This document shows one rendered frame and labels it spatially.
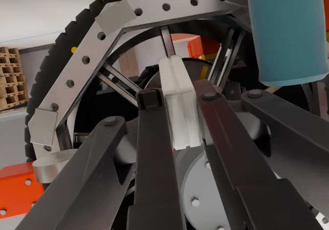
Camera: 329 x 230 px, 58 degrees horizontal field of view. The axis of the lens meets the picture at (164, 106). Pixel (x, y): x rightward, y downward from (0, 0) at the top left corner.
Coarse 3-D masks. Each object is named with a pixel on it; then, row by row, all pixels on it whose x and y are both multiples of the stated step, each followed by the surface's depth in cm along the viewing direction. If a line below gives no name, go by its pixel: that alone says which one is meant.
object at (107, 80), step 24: (168, 24) 57; (192, 24) 61; (216, 24) 59; (240, 24) 56; (120, 48) 59; (168, 48) 57; (240, 48) 72; (120, 72) 58; (216, 72) 58; (288, 96) 66; (312, 96) 59; (72, 120) 55; (72, 144) 56; (120, 216) 66
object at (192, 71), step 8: (184, 64) 92; (192, 64) 93; (200, 64) 93; (208, 64) 93; (192, 72) 93; (200, 72) 93; (208, 72) 93; (152, 80) 92; (160, 80) 92; (192, 80) 93; (216, 80) 94; (144, 88) 94
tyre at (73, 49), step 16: (96, 0) 54; (112, 0) 53; (80, 16) 53; (96, 16) 53; (64, 32) 54; (80, 32) 53; (64, 48) 53; (48, 64) 53; (64, 64) 54; (48, 80) 54; (32, 96) 54; (32, 112) 54; (32, 144) 55; (32, 160) 55
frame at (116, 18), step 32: (128, 0) 45; (160, 0) 46; (192, 0) 50; (224, 0) 47; (96, 32) 45; (96, 64) 46; (64, 96) 46; (320, 96) 54; (32, 128) 46; (64, 128) 52; (320, 224) 53
